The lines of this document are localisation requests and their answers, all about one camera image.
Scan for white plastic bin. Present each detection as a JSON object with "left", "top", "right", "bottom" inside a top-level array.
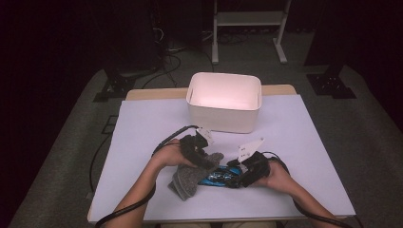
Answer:
[{"left": 185, "top": 71, "right": 263, "bottom": 135}]

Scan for grey cloth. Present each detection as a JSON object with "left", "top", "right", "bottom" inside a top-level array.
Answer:
[{"left": 167, "top": 152, "right": 225, "bottom": 202}]

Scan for white table cover sheet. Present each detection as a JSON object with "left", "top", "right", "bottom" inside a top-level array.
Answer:
[{"left": 86, "top": 93, "right": 356, "bottom": 224}]

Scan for white metal stand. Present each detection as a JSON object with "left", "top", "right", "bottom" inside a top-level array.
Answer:
[{"left": 211, "top": 0, "right": 293, "bottom": 66}]

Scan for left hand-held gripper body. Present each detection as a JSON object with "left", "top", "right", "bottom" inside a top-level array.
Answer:
[{"left": 179, "top": 126, "right": 214, "bottom": 166}]

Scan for person's left hand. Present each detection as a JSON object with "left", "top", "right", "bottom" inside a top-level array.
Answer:
[{"left": 151, "top": 139, "right": 198, "bottom": 169}]

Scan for black stand base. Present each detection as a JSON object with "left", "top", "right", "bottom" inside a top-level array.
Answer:
[
  {"left": 306, "top": 64, "right": 357, "bottom": 100},
  {"left": 92, "top": 66, "right": 138, "bottom": 104}
]

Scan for person's right hand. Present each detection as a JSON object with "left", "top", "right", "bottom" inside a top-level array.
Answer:
[{"left": 253, "top": 159, "right": 296, "bottom": 195}]

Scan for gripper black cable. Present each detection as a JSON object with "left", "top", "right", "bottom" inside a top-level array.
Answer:
[
  {"left": 261, "top": 150, "right": 356, "bottom": 228},
  {"left": 94, "top": 124, "right": 200, "bottom": 228}
]

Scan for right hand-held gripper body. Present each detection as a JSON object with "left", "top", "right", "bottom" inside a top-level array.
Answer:
[{"left": 237, "top": 136, "right": 272, "bottom": 188}]

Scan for blue toy car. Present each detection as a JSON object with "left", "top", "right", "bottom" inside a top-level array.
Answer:
[{"left": 197, "top": 164, "right": 243, "bottom": 189}]

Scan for wooden table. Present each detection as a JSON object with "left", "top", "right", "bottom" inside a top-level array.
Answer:
[{"left": 86, "top": 84, "right": 356, "bottom": 225}]

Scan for black floor cables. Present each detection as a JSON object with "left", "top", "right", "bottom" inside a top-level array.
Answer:
[{"left": 140, "top": 27, "right": 216, "bottom": 90}]

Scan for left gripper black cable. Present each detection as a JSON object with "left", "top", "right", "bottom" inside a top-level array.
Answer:
[{"left": 94, "top": 124, "right": 200, "bottom": 228}]

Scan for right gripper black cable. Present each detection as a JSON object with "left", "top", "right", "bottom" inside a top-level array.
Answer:
[{"left": 261, "top": 150, "right": 356, "bottom": 228}]

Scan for thin black floor cable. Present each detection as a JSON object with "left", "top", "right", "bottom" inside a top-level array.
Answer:
[{"left": 88, "top": 134, "right": 112, "bottom": 193}]

